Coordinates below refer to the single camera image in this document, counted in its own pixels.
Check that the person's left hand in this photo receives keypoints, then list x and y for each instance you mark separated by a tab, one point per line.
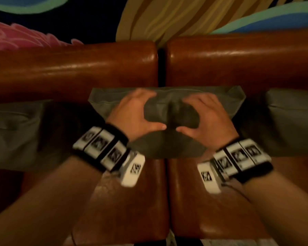
127	116

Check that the person's right hand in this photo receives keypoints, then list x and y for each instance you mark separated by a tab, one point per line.
215	125

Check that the person's right thumb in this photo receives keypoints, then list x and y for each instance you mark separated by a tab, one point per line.
186	131

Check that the person's left thumb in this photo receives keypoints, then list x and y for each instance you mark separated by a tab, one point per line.
155	127

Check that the grey-green cushion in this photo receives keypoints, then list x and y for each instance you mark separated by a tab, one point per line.
287	120
12	135
166	144

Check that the person's left forearm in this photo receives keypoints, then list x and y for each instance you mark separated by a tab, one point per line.
41	204

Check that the person's right forearm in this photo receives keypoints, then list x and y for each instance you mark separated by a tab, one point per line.
285	210

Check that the black wristband with white markers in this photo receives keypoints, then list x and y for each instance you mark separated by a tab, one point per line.
242	157
100	146

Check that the brown leather sofa backrest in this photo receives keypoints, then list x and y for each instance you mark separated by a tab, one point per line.
71	69
241	58

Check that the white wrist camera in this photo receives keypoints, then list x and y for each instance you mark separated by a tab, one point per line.
133	170
209	178

